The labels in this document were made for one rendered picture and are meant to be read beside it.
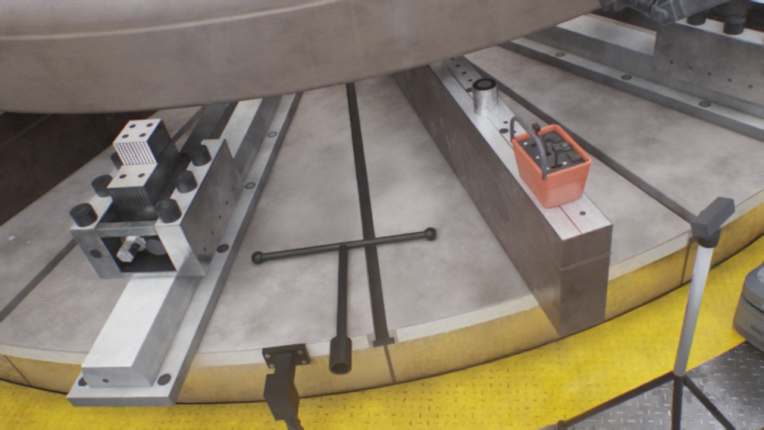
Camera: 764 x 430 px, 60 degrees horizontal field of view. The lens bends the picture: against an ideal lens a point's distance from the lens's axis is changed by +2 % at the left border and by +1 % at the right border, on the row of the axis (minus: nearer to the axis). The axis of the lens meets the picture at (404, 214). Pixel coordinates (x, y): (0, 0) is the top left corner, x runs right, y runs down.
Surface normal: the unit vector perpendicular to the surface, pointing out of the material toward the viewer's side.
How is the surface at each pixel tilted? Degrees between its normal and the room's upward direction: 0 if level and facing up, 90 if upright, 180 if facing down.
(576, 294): 90
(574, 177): 97
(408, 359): 90
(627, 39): 0
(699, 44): 90
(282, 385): 0
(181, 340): 0
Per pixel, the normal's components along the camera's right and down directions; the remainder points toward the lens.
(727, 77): -0.76, 0.50
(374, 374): 0.11, 0.63
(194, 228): 0.99, -0.04
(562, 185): 0.32, 0.67
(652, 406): -0.14, -0.75
